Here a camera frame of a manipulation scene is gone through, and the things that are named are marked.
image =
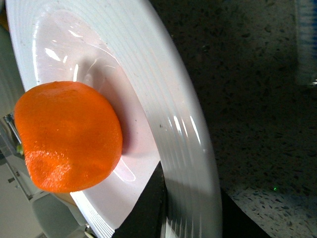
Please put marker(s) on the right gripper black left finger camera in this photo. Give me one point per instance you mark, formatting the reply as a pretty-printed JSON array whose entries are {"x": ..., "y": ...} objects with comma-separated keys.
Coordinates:
[{"x": 148, "y": 217}]

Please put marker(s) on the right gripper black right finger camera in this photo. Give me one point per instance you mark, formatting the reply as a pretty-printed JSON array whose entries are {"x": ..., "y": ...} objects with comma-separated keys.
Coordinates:
[{"x": 236, "y": 224}]

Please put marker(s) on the orange mandarin fruit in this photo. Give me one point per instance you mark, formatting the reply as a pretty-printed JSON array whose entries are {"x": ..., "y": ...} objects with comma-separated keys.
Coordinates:
[{"x": 71, "y": 136}]

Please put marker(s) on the white ridged plate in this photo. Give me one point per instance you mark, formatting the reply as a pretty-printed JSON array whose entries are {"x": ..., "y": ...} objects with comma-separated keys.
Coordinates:
[{"x": 122, "y": 49}]

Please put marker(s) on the grey blue cloth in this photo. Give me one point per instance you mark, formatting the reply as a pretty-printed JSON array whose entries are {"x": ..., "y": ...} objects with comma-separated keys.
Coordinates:
[{"x": 306, "y": 36}]

